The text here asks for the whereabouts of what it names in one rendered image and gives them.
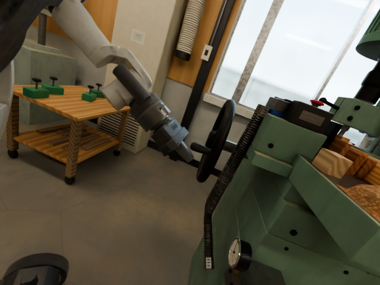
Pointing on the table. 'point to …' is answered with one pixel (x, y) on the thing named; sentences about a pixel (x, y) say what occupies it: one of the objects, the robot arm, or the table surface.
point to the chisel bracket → (357, 115)
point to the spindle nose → (370, 86)
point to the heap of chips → (366, 198)
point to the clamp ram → (332, 129)
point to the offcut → (332, 163)
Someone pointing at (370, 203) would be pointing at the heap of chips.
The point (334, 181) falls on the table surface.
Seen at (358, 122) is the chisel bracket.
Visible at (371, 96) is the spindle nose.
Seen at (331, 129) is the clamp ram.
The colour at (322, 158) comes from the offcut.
